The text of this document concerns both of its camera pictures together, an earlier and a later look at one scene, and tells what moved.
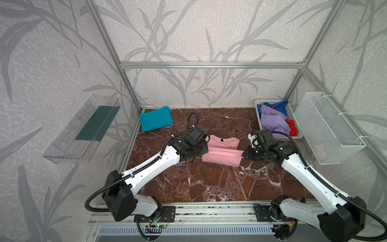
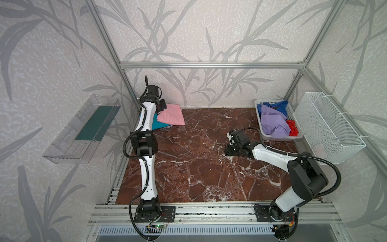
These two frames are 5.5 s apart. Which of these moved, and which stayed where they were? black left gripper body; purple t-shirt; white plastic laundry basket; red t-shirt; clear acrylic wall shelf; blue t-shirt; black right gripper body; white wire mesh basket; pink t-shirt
Moved: black left gripper body; black right gripper body; pink t-shirt
Stayed: white plastic laundry basket; clear acrylic wall shelf; white wire mesh basket; blue t-shirt; purple t-shirt; red t-shirt
